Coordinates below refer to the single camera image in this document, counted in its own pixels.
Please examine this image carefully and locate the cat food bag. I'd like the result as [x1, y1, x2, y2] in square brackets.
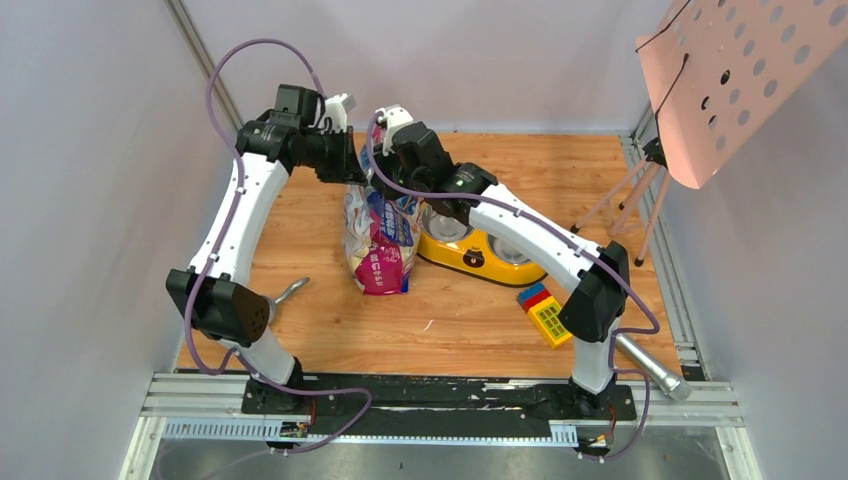
[341, 125, 421, 297]

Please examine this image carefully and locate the metal food scoop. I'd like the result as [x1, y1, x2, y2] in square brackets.
[265, 277, 311, 322]

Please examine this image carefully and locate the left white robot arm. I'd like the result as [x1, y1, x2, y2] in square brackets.
[166, 84, 365, 413]

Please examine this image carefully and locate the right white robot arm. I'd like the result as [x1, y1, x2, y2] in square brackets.
[365, 114, 633, 418]

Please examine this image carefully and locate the yellow double pet bowl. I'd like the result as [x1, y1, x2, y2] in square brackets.
[418, 205, 547, 288]

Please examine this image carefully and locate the colourful toy brick block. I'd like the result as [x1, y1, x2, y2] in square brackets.
[516, 283, 572, 349]

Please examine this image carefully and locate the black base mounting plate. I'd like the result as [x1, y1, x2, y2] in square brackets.
[241, 373, 637, 439]

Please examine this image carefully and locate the pink perforated music stand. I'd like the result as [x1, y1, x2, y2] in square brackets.
[571, 1, 847, 254]

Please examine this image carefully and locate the silver microphone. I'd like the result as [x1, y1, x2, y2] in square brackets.
[616, 334, 692, 402]

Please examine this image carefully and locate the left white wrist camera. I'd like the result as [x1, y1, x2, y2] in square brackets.
[323, 93, 356, 133]

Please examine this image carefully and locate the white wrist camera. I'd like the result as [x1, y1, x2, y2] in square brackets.
[323, 93, 356, 133]
[375, 104, 414, 143]

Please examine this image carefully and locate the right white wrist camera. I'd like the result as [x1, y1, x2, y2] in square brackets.
[375, 104, 414, 143]

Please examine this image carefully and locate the aluminium frame rail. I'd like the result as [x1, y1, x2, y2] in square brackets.
[122, 372, 761, 479]

